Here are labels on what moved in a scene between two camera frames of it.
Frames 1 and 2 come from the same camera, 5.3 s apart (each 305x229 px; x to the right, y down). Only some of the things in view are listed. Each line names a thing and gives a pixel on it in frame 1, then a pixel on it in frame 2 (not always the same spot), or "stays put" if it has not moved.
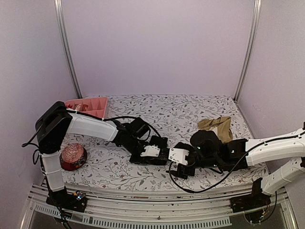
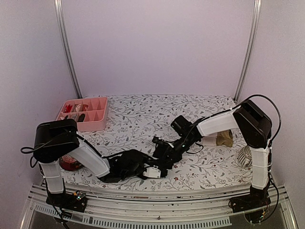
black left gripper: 147,159 -> 146,160
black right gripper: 182,172 -> 170,148
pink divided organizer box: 96,107 stays put
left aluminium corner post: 59,21 stays put
